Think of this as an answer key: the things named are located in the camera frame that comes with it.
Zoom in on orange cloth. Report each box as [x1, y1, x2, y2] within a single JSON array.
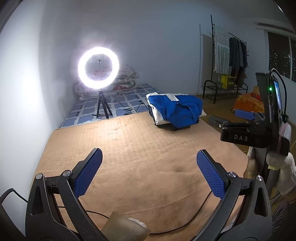
[[233, 93, 264, 113]]

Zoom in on floral quilt pile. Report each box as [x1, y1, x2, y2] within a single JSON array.
[[75, 65, 139, 100]]

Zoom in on cardboard box with books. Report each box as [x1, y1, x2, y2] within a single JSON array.
[[251, 85, 261, 100]]

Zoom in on yellow box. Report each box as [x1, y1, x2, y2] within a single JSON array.
[[220, 75, 235, 89]]

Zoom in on tan bed blanket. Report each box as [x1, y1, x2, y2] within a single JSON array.
[[36, 113, 247, 240]]

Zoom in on striped white towel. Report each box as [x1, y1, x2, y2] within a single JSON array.
[[213, 25, 230, 75]]

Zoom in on black clothes rack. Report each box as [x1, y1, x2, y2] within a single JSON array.
[[202, 21, 248, 103]]

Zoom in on dark window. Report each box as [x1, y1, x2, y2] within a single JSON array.
[[267, 32, 295, 82]]

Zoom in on ring light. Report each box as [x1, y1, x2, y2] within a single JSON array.
[[77, 47, 120, 90]]

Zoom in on blue patterned bed sheet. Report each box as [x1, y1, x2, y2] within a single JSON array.
[[60, 84, 160, 128]]

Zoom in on black tripod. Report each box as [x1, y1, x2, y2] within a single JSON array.
[[93, 90, 113, 119]]

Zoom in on black cable on bed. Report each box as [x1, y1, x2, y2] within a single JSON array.
[[0, 188, 213, 236]]

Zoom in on right hand in white glove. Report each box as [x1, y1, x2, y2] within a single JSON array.
[[243, 147, 295, 203]]

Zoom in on white and blue jacket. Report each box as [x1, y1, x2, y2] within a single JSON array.
[[146, 92, 207, 129]]

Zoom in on dark hanging clothes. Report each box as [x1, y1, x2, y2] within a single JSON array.
[[229, 37, 247, 87]]

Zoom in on dark folded clothes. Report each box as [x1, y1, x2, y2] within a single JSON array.
[[149, 106, 207, 131]]

